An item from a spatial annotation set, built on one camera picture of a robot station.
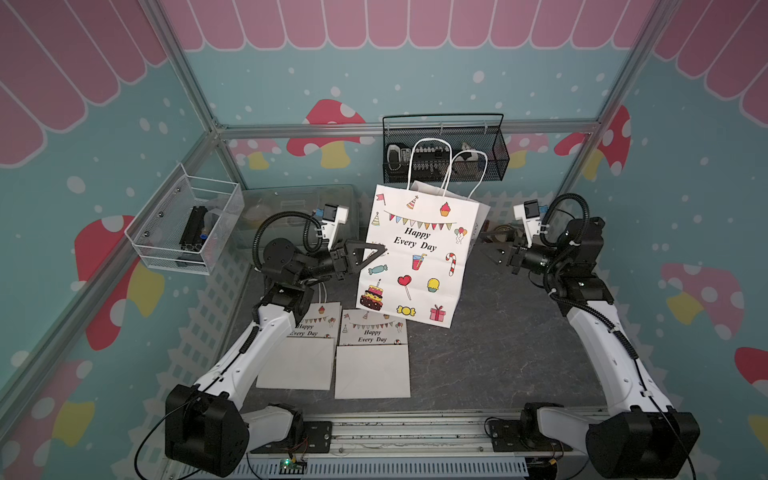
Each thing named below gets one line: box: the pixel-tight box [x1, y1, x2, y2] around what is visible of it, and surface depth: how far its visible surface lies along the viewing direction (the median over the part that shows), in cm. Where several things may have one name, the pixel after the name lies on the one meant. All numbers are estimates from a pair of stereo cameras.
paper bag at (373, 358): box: [335, 308, 411, 399], surface depth 88 cm
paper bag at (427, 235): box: [356, 138, 491, 329], surface depth 61 cm
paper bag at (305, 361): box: [256, 301, 343, 391], surface depth 87 cm
